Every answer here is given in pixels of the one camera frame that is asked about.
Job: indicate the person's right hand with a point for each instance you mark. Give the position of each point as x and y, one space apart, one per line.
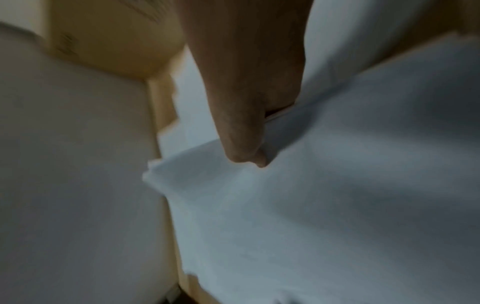
247 74

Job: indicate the pile of white papers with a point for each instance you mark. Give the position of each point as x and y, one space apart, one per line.
318 207

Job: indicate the brown labelled cardboard box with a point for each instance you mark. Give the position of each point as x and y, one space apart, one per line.
112 38

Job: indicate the white box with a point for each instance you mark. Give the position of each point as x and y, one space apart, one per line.
18 12

